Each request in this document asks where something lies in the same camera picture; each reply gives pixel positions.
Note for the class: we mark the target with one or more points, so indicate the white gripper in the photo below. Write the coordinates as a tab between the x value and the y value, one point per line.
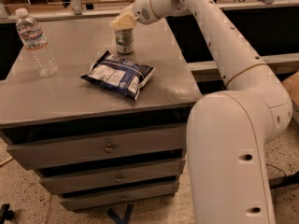
142	12

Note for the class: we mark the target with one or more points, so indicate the silver green 7up can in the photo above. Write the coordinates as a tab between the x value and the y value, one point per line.
125	41

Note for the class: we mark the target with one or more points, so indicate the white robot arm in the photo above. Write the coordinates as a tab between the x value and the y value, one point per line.
227	130

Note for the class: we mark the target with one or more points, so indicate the clear plastic water bottle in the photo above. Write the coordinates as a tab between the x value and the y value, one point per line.
35	43

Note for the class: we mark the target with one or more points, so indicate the blue white chip bag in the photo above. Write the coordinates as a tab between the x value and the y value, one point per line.
114	73

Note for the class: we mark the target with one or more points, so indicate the grey drawer cabinet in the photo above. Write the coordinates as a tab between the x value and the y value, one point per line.
36	109

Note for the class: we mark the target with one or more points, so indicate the grey metal railing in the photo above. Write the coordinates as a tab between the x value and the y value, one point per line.
47	10

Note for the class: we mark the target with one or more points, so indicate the top grey drawer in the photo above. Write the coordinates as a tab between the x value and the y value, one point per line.
99	146

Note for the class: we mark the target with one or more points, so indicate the grey drawer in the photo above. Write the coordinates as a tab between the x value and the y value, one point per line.
102	178
99	146
120	195

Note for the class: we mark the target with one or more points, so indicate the middle grey drawer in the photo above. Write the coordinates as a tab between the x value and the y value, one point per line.
102	178

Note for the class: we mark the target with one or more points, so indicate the bottom grey drawer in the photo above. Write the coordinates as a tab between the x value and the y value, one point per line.
120	195

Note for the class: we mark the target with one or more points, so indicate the black object bottom left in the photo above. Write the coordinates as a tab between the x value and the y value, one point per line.
6	213

